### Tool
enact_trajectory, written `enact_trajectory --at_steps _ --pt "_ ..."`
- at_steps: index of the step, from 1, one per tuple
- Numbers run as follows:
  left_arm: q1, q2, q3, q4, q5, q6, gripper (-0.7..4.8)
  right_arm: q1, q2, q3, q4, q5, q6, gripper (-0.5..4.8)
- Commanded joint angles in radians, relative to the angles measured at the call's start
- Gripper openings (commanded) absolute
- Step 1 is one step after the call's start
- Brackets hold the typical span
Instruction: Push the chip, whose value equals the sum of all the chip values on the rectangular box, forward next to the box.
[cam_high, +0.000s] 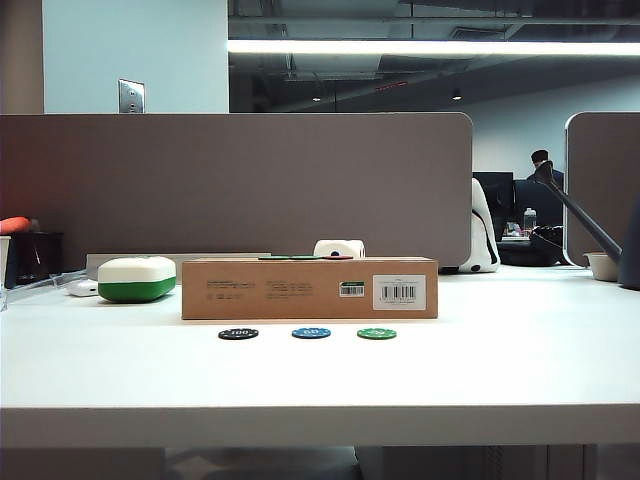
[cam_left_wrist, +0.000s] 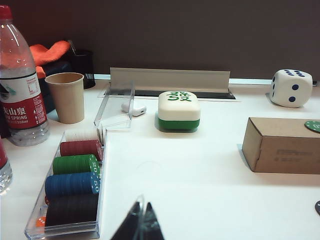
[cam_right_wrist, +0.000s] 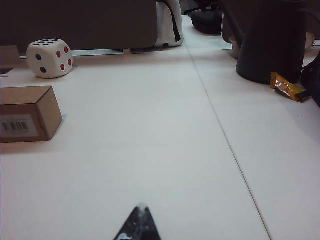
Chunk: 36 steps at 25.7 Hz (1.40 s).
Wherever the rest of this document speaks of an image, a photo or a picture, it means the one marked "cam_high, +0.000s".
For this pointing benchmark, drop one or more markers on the blue 50 poker chip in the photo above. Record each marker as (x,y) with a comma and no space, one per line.
(311,333)

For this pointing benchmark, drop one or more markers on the green 20 poker chip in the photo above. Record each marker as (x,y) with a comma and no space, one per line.
(306,257)
(377,333)

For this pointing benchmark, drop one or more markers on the red 10 poker chip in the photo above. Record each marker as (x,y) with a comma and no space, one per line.
(340,257)

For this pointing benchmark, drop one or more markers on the brown cardboard box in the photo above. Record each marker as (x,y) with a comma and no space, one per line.
(280,290)

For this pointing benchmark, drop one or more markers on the black 100 poker chip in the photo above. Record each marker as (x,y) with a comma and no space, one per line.
(238,334)

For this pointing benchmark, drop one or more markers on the clear plastic chip case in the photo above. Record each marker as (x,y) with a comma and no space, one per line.
(56,283)

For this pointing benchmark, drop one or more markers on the large white dice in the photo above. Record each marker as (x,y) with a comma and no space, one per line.
(337,248)

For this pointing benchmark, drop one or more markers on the wide grey desk partition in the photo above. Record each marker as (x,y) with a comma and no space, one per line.
(250,185)

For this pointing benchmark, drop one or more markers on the white black figure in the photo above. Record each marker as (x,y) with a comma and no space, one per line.
(482,240)

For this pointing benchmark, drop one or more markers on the black computer monitor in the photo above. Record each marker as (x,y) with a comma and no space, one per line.
(500,195)

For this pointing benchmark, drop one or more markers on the large white green mahjong tile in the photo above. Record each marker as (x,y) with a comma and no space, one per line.
(136,277)

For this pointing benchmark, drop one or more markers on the small clear water bottle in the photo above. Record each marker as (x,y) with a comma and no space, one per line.
(530,220)

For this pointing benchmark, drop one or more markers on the long ceiling light strip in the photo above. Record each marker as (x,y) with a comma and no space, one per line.
(425,47)

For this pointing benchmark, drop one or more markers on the person in dark clothes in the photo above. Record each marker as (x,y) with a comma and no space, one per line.
(540,159)

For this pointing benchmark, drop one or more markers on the white earbuds case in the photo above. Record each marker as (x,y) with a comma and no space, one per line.
(82,288)

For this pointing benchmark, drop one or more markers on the black mesh pen holder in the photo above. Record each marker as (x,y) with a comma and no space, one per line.
(37,257)

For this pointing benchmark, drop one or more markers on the white paper bowl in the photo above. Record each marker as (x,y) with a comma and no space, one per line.
(602,266)

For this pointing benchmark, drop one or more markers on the narrow grey desk partition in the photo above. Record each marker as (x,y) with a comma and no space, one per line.
(600,165)

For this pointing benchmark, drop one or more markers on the grey watering can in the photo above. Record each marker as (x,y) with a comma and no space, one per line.
(632,260)

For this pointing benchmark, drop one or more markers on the metal wall outlet plate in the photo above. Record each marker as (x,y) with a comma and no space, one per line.
(131,96)

